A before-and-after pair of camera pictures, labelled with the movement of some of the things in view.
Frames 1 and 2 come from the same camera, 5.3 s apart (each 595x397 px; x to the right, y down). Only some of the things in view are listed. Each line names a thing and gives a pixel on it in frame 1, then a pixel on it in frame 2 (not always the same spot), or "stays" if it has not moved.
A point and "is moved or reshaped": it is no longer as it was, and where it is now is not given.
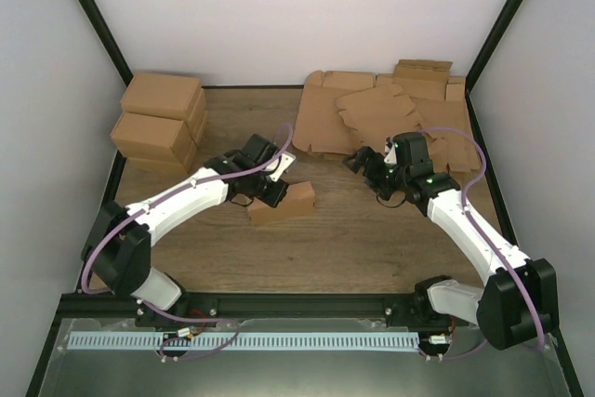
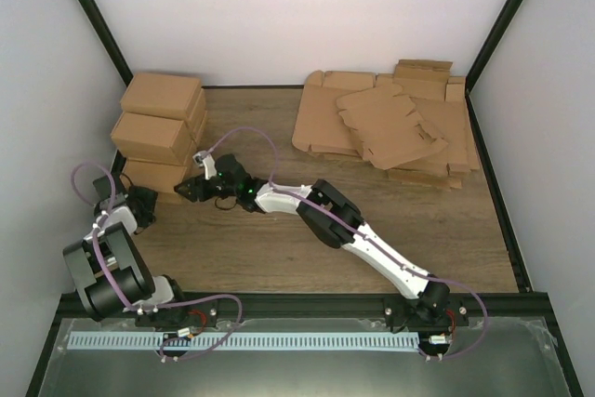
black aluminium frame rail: (124, 307) stays
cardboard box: (154, 138) stays
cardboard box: (162, 95) stays
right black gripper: (364, 154) -> (195, 184)
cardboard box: (297, 202) is moved or reshaped
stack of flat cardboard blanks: (342, 111) stays
